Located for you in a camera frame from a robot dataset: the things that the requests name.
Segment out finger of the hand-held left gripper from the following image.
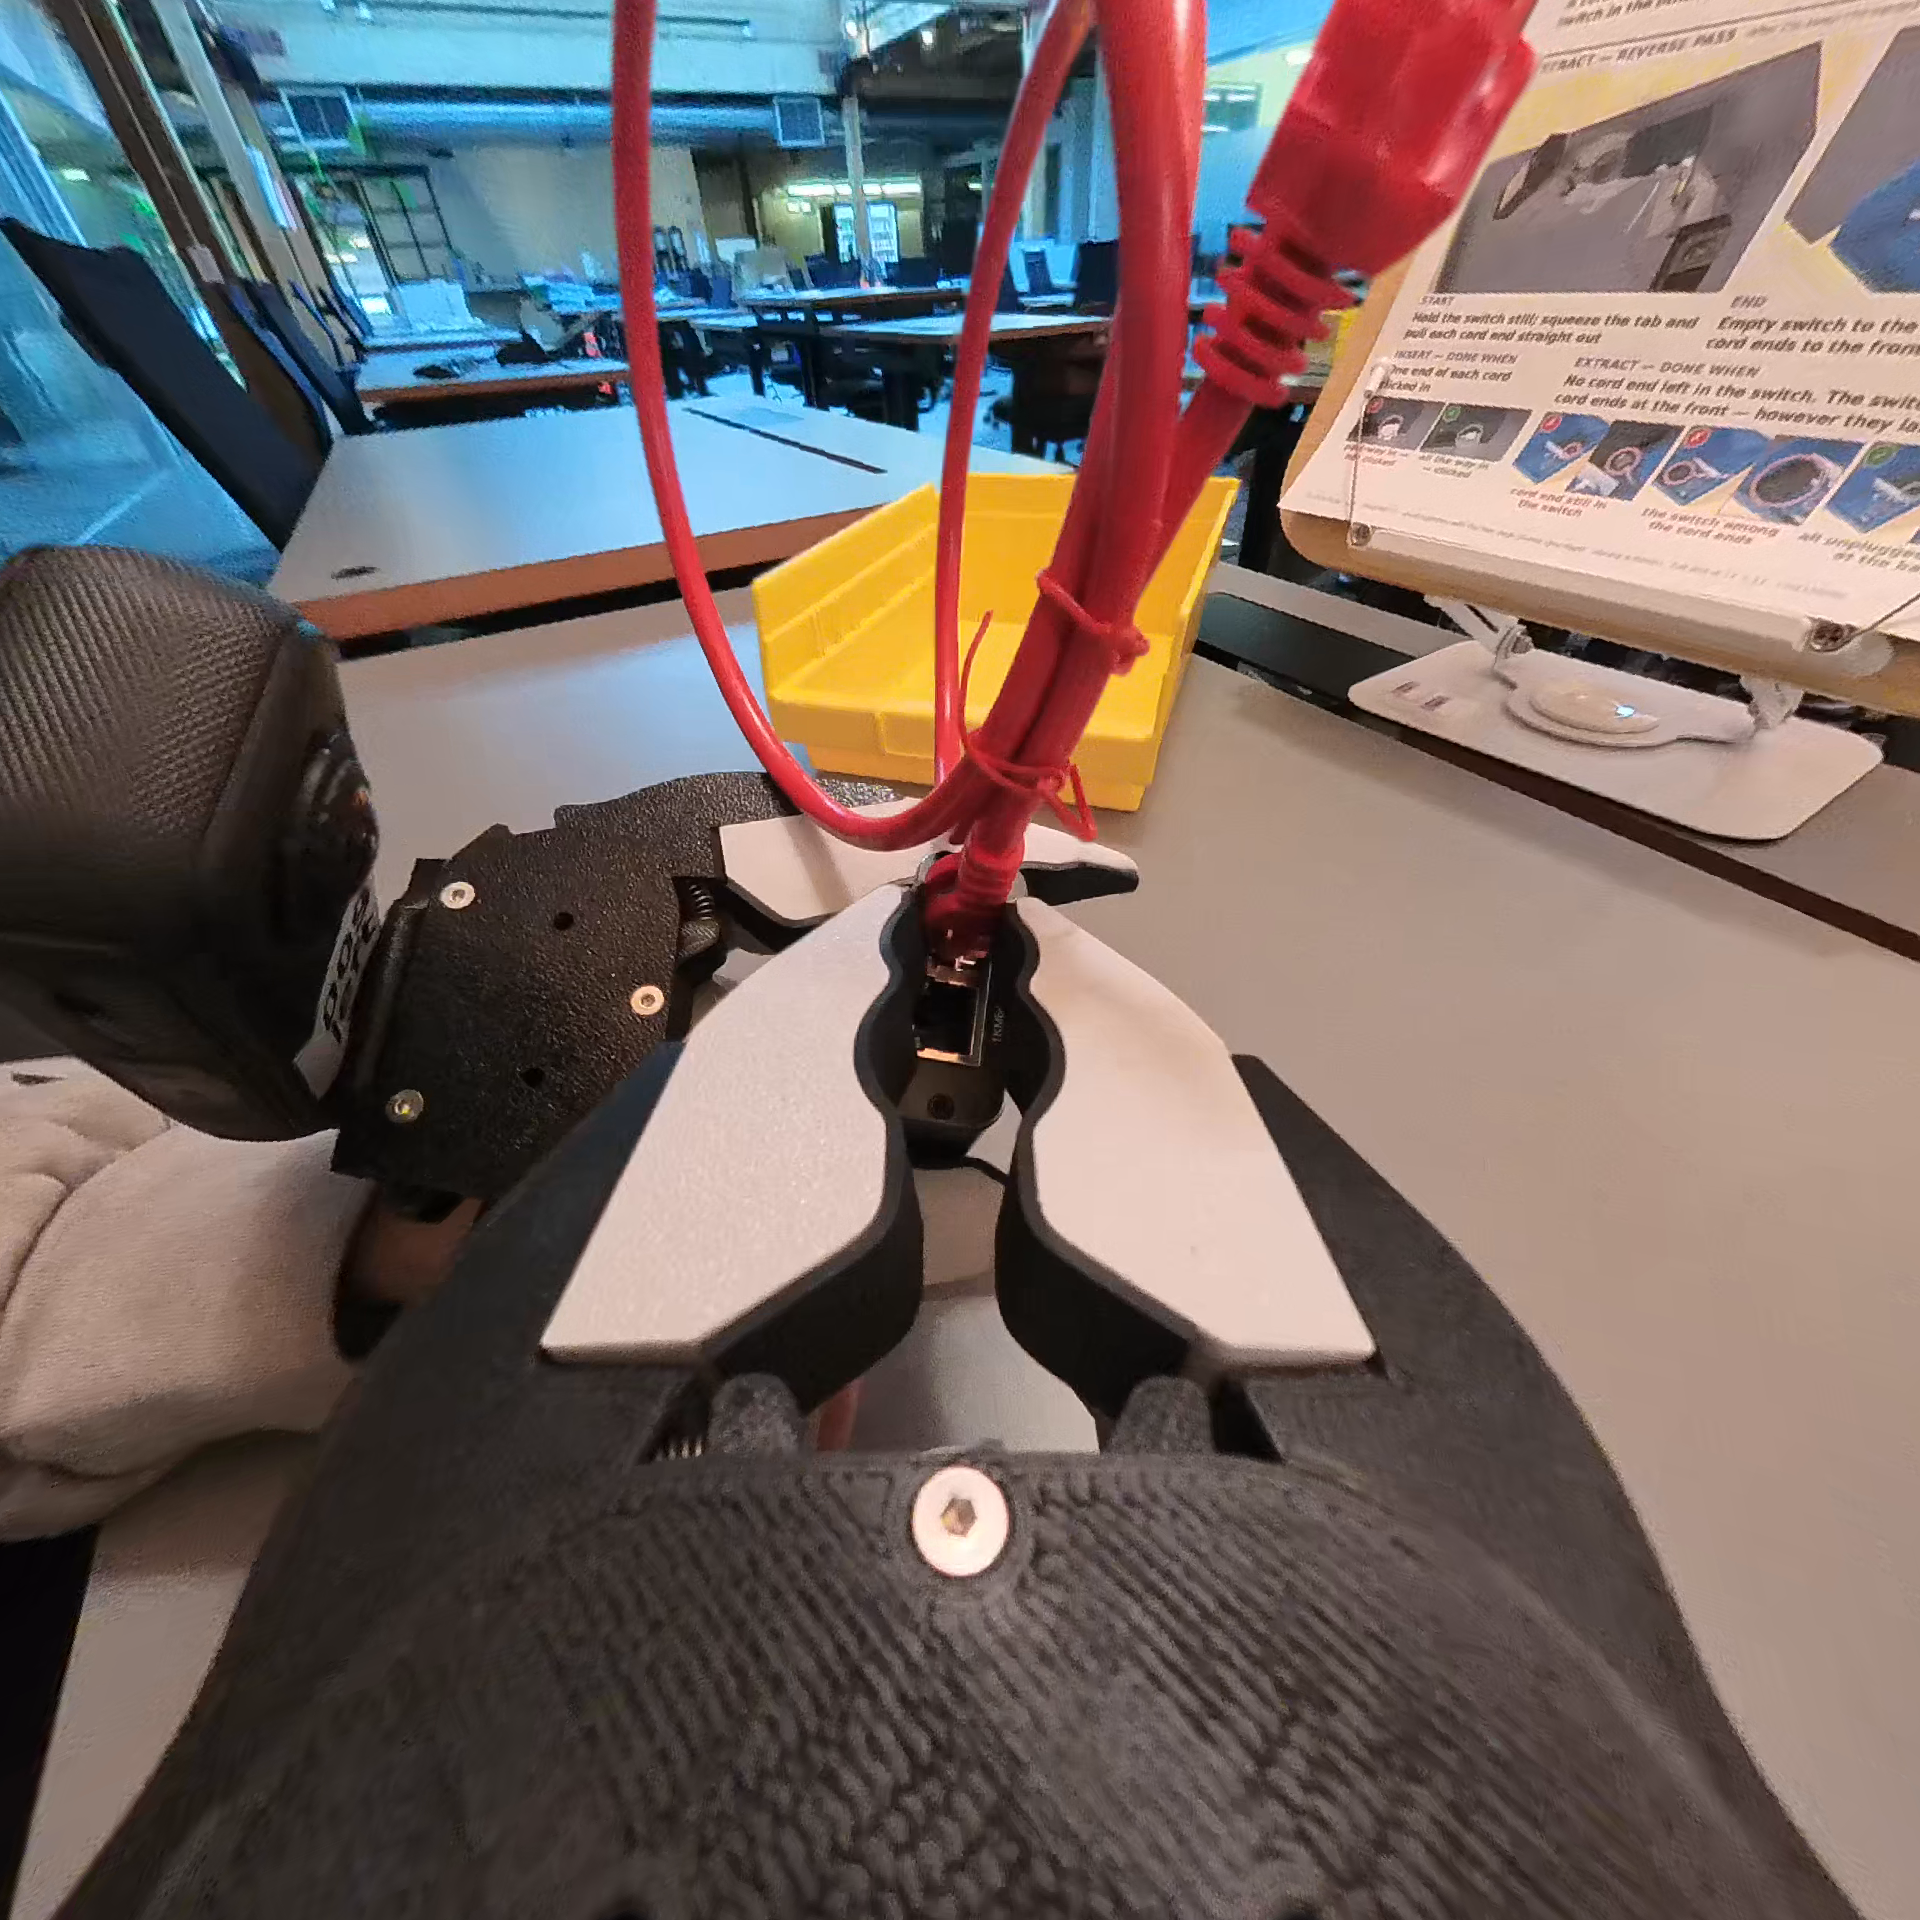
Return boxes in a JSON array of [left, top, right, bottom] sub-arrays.
[[718, 817, 1142, 926], [915, 1167, 1004, 1299]]

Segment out rows of background desks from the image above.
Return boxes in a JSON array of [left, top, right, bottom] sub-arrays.
[[347, 254, 1201, 466]]

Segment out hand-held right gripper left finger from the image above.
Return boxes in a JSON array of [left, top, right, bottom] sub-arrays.
[[535, 885, 924, 1404]]

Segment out person's left hand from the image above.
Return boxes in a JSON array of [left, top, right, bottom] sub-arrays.
[[354, 1197, 487, 1308]]

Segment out person's left forearm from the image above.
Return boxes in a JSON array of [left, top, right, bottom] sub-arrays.
[[0, 1059, 393, 1539]]

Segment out grey table with orange edge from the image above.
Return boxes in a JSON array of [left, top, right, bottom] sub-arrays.
[[271, 390, 1068, 641]]

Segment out yellow plastic bin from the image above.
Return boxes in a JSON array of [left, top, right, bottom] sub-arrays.
[[751, 472, 1245, 814]]

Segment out printed instruction sheet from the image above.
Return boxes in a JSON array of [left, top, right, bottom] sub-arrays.
[[1285, 0, 1920, 595]]

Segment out black ethernet splitter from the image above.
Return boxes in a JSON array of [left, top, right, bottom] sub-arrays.
[[879, 954, 1053, 1161]]

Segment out wooden clipboard board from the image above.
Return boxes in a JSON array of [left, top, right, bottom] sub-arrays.
[[1275, 0, 1920, 676]]

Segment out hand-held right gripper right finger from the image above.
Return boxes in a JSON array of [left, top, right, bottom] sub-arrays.
[[994, 896, 1378, 1404]]

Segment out red ethernet cable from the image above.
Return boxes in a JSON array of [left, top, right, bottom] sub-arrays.
[[610, 0, 1539, 975]]

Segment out white stand base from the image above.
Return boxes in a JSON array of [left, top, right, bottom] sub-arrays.
[[1349, 592, 1884, 842]]

